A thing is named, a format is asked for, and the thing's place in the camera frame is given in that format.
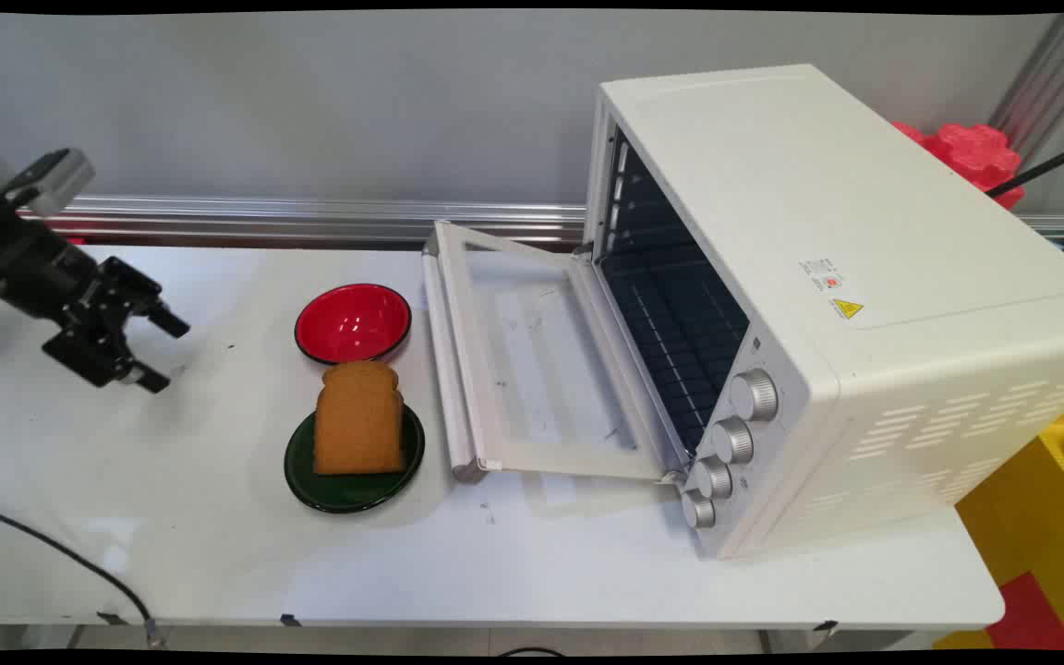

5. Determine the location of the red bowl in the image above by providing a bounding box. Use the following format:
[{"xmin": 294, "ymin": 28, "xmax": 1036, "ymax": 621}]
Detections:
[{"xmin": 294, "ymin": 283, "xmax": 413, "ymax": 366}]

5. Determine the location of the aluminium post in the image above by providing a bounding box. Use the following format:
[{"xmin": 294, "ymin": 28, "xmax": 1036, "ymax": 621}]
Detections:
[{"xmin": 989, "ymin": 11, "xmax": 1064, "ymax": 167}]

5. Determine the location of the aluminium wall rail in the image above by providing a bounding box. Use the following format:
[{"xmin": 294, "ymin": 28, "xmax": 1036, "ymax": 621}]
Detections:
[{"xmin": 19, "ymin": 194, "xmax": 1064, "ymax": 247}]

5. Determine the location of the metal oven rack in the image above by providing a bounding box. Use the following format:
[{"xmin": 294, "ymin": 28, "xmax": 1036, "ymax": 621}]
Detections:
[{"xmin": 601, "ymin": 238, "xmax": 751, "ymax": 453}]

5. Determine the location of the dark green plate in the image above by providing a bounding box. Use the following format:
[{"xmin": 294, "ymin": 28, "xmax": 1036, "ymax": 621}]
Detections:
[{"xmin": 284, "ymin": 402, "xmax": 426, "ymax": 514}]

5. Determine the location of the black rod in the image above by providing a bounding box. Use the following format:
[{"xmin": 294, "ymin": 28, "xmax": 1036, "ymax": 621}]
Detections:
[{"xmin": 985, "ymin": 137, "xmax": 1064, "ymax": 198}]

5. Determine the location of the white toaster oven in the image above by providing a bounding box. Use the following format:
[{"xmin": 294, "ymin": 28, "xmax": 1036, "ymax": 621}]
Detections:
[{"xmin": 583, "ymin": 63, "xmax": 1064, "ymax": 562}]

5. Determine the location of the silver oven knob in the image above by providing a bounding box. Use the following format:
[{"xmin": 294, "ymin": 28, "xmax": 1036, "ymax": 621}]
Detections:
[
  {"xmin": 681, "ymin": 490, "xmax": 717, "ymax": 530},
  {"xmin": 710, "ymin": 416, "xmax": 756, "ymax": 466},
  {"xmin": 689, "ymin": 456, "xmax": 734, "ymax": 501},
  {"xmin": 729, "ymin": 368, "xmax": 780, "ymax": 424}
]

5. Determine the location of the brown bread slice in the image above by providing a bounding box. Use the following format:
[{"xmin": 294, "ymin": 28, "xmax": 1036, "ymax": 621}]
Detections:
[{"xmin": 312, "ymin": 360, "xmax": 405, "ymax": 477}]

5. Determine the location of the red plastic toy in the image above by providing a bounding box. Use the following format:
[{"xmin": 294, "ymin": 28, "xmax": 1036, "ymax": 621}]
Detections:
[{"xmin": 892, "ymin": 120, "xmax": 1027, "ymax": 211}]

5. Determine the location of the black cable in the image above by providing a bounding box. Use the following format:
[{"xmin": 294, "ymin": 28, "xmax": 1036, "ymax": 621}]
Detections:
[{"xmin": 0, "ymin": 503, "xmax": 169, "ymax": 649}]

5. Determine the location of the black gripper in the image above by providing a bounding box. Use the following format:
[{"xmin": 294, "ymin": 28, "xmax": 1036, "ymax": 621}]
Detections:
[{"xmin": 0, "ymin": 209, "xmax": 192, "ymax": 395}]

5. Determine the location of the white label sticker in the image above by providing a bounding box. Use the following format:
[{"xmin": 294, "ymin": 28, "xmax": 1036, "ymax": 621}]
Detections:
[{"xmin": 798, "ymin": 259, "xmax": 845, "ymax": 292}]

